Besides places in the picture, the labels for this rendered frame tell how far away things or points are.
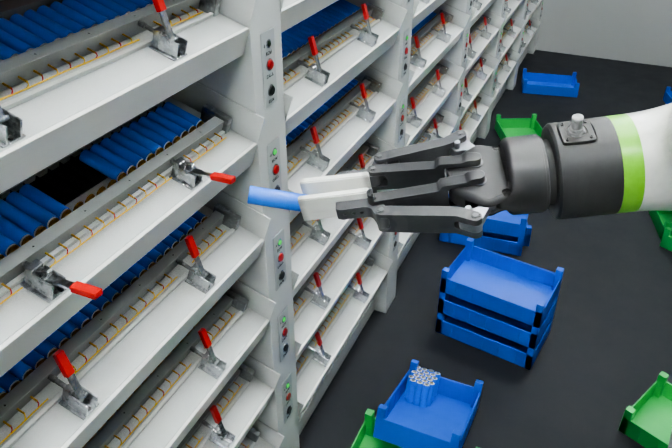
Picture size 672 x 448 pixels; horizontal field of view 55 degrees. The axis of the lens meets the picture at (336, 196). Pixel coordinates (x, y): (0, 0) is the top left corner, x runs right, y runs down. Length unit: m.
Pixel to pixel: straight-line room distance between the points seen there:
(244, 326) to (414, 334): 0.90
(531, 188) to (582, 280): 1.79
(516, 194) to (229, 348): 0.73
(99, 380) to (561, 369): 1.42
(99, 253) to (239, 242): 0.36
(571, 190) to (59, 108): 0.52
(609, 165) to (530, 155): 0.07
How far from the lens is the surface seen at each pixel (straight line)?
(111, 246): 0.84
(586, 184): 0.61
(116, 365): 0.95
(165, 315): 1.00
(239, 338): 1.23
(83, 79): 0.79
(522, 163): 0.61
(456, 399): 1.88
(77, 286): 0.74
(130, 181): 0.89
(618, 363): 2.11
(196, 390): 1.15
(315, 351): 1.69
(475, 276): 2.03
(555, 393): 1.97
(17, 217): 0.84
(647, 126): 0.63
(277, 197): 0.64
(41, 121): 0.72
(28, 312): 0.77
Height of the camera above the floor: 1.39
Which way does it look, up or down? 31 degrees down
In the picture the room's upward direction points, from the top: straight up
